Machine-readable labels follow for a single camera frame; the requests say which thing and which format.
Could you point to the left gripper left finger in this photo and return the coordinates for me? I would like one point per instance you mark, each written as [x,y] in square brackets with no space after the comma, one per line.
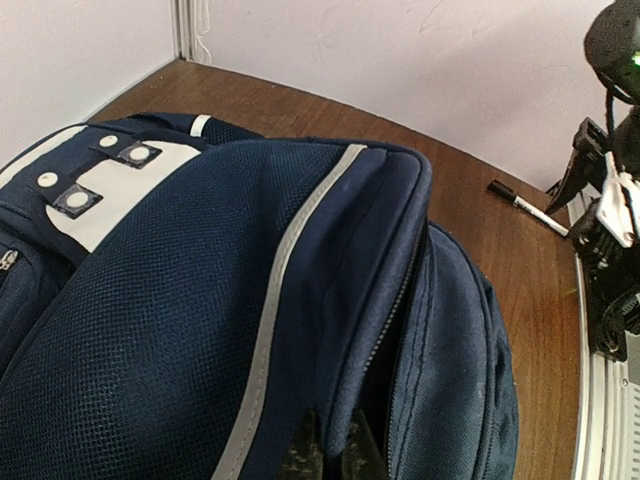
[303,459]

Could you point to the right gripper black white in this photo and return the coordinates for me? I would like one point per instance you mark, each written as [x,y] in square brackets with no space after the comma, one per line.
[606,237]

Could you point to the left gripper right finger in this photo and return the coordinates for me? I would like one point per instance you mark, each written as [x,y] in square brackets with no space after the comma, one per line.
[361,458]

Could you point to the black white marker pen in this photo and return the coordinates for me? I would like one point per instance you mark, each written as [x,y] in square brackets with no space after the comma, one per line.
[509,195]

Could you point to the navy blue student backpack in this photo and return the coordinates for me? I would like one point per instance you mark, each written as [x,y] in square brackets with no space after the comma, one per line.
[177,291]

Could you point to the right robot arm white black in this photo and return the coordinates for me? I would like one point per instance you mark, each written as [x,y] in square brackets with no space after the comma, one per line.
[611,48]

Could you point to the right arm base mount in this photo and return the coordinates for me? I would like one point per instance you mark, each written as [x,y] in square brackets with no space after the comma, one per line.
[613,307]

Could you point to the aluminium front rail frame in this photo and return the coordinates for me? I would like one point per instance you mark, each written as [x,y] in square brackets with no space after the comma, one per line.
[607,445]

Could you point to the right aluminium corner post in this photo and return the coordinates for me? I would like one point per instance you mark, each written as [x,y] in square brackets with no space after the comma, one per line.
[191,25]

